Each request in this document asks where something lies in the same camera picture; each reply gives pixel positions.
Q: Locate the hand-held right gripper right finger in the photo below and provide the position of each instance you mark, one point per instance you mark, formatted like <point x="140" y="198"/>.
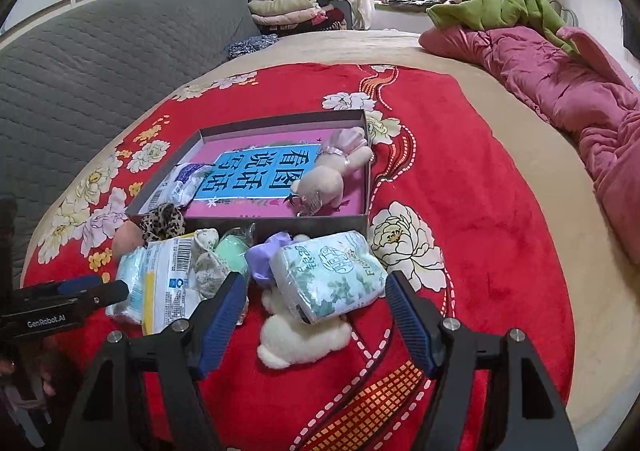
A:
<point x="407" y="320"/>

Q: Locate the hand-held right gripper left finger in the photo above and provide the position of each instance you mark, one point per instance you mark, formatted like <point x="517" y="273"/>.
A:
<point x="223" y="320"/>

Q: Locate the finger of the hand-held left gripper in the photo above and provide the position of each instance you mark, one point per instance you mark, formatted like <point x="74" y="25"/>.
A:
<point x="80" y="285"/>
<point x="107" y="295"/>

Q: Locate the person's left hand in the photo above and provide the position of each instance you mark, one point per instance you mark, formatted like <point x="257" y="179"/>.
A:
<point x="47" y="383"/>

